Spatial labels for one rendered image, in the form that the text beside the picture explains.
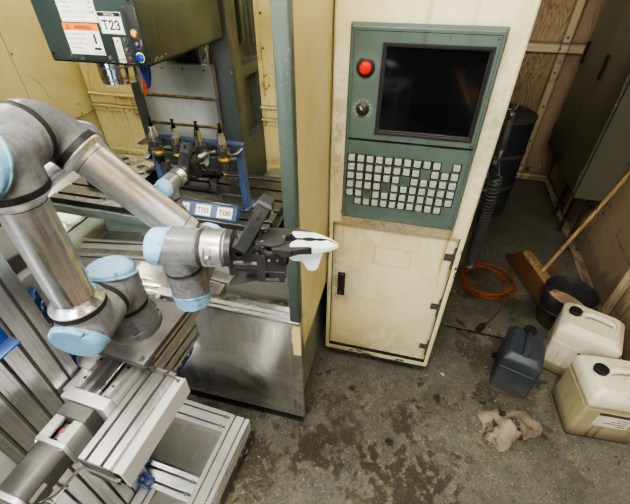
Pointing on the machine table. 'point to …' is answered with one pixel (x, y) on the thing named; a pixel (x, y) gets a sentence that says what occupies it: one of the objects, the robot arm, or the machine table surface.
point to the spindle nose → (117, 74)
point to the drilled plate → (143, 166)
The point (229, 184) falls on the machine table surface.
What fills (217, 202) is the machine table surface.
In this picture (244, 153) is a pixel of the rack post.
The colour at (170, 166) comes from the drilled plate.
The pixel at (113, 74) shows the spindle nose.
